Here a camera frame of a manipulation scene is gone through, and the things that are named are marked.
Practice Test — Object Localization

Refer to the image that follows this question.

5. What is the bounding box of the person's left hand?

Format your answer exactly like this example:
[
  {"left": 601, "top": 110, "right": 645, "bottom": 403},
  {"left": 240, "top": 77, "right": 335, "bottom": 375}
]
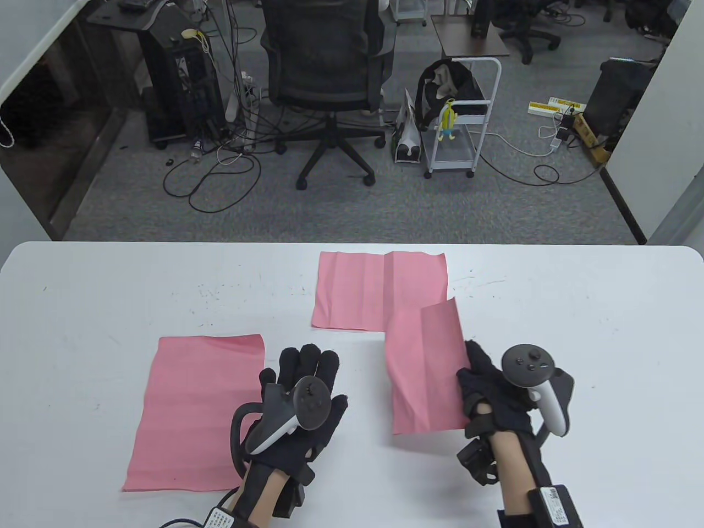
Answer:
[{"left": 242, "top": 344, "right": 348, "bottom": 485}]

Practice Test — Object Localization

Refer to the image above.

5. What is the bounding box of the person's right hand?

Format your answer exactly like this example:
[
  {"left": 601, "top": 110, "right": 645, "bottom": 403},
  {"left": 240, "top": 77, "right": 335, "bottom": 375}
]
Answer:
[{"left": 456, "top": 340, "right": 537, "bottom": 438}]

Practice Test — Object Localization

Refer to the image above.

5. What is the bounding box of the pink cloth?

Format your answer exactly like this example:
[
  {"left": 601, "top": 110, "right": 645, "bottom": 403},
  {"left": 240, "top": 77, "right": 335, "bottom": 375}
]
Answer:
[
  {"left": 311, "top": 251, "right": 448, "bottom": 332},
  {"left": 385, "top": 299, "right": 472, "bottom": 435},
  {"left": 122, "top": 334, "right": 266, "bottom": 492}
]

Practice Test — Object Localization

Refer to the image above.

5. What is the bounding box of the person's right forearm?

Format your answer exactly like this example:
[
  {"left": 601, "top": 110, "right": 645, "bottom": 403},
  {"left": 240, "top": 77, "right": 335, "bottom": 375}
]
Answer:
[{"left": 489, "top": 432, "right": 542, "bottom": 518}]

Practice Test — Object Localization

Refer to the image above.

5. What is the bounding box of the person's left forearm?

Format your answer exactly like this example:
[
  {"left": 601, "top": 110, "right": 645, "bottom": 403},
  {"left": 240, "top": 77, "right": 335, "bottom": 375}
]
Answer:
[{"left": 228, "top": 465, "right": 298, "bottom": 520}]

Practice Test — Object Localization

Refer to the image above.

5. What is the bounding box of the white rolling cart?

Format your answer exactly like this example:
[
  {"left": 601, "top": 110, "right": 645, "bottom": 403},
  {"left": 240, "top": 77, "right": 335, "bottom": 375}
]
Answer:
[{"left": 423, "top": 57, "right": 502, "bottom": 179}]

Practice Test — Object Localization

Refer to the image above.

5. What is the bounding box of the white tote bag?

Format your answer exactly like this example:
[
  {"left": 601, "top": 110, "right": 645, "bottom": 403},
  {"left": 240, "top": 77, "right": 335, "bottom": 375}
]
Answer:
[{"left": 392, "top": 88, "right": 423, "bottom": 164}]

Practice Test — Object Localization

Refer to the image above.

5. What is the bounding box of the yellow toy figure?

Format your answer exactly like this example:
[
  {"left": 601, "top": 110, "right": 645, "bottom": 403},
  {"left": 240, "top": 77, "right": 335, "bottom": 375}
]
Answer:
[{"left": 437, "top": 99, "right": 458, "bottom": 144}]

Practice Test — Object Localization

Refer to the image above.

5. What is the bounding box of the long white power strip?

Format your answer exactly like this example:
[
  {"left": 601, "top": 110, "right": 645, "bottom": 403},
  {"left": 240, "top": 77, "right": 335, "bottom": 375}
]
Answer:
[{"left": 225, "top": 71, "right": 260, "bottom": 152}]

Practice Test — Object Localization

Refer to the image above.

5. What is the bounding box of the black bag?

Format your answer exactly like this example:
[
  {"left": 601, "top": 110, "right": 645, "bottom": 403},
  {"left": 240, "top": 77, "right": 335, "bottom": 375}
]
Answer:
[{"left": 414, "top": 60, "right": 487, "bottom": 131}]

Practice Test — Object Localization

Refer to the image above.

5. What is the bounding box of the black mesh office chair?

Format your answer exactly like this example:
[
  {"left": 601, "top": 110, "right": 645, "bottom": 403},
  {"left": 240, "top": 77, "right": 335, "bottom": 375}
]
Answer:
[{"left": 260, "top": 0, "right": 397, "bottom": 191}]

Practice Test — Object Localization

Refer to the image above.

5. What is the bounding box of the black computer tower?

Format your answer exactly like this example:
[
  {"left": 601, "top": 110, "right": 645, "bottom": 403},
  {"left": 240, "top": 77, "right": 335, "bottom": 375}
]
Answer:
[{"left": 137, "top": 25, "right": 229, "bottom": 150}]

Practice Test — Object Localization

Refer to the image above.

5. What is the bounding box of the black lit computer case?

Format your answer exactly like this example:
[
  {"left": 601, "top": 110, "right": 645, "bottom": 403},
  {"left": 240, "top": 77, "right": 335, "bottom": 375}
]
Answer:
[{"left": 583, "top": 57, "right": 658, "bottom": 138}]

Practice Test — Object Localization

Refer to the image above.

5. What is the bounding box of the brown side table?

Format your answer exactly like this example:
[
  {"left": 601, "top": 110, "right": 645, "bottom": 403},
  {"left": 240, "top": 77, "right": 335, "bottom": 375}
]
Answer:
[{"left": 431, "top": 15, "right": 511, "bottom": 59}]

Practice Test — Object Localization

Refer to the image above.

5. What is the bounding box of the black swivel chair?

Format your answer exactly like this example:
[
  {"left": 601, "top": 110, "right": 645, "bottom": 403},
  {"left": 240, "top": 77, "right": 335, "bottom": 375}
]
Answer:
[{"left": 492, "top": 0, "right": 562, "bottom": 65}]

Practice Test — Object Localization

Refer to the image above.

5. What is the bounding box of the small cream gadget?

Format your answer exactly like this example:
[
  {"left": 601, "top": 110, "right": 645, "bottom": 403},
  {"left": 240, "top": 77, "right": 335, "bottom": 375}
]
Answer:
[{"left": 181, "top": 29, "right": 211, "bottom": 56}]

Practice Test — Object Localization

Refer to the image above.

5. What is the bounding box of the black bottle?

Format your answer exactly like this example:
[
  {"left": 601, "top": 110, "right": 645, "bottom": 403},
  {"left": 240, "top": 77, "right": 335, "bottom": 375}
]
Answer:
[{"left": 470, "top": 0, "right": 493, "bottom": 38}]

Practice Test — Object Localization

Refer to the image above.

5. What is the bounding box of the dark wooden desk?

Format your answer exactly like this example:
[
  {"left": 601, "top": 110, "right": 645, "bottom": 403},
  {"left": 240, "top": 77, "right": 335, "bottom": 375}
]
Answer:
[{"left": 87, "top": 0, "right": 177, "bottom": 34}]

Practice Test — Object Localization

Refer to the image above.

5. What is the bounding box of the looped black floor cable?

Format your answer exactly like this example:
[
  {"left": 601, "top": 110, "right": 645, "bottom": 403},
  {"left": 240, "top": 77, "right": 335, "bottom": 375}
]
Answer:
[{"left": 162, "top": 151, "right": 262, "bottom": 214}]

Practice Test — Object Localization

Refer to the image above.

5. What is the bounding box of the thin black floor cable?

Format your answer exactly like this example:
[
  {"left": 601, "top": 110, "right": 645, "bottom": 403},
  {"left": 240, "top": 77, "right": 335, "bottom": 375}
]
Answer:
[{"left": 478, "top": 153, "right": 601, "bottom": 186}]

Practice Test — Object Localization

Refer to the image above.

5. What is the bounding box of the white floor cable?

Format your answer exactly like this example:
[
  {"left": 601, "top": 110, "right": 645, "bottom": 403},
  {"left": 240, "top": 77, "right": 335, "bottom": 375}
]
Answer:
[{"left": 484, "top": 124, "right": 573, "bottom": 158}]

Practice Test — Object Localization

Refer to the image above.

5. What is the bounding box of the tangle of black cables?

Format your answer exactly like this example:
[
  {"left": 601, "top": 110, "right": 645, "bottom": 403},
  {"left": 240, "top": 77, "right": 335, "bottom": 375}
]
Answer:
[{"left": 187, "top": 0, "right": 287, "bottom": 156}]

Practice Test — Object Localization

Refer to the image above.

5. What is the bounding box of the small white wire cart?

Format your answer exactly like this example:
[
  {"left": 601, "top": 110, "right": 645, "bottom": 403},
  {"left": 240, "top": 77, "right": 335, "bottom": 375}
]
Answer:
[{"left": 393, "top": 0, "right": 428, "bottom": 27}]

